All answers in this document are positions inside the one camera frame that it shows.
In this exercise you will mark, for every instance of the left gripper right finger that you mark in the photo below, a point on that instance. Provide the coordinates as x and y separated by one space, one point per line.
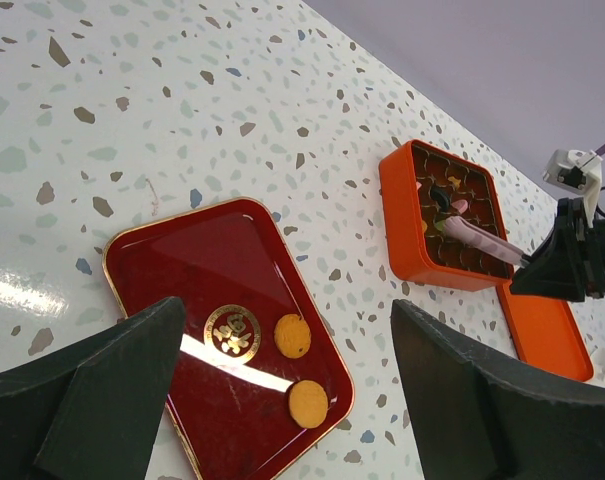
477 413

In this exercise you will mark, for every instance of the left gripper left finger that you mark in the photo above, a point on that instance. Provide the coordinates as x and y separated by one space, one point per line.
92 410

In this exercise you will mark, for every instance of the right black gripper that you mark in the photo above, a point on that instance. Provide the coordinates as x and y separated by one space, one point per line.
569 265

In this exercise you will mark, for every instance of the orange flower cookie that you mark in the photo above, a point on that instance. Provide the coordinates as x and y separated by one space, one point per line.
455 182

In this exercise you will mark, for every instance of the black cookie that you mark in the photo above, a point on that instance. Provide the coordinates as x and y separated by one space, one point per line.
440 197

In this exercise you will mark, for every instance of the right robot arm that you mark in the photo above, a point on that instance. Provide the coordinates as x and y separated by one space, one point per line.
570 264

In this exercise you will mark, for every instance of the orange box lid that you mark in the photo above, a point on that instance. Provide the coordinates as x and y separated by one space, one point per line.
546 335

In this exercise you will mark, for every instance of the white crumpled plastic bag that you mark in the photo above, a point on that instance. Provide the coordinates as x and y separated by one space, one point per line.
597 358

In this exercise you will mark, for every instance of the orange compartment cookie box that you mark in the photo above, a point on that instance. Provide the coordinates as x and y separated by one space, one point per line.
434 258

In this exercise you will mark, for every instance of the red cookie tray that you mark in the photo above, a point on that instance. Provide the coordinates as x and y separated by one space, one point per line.
229 265

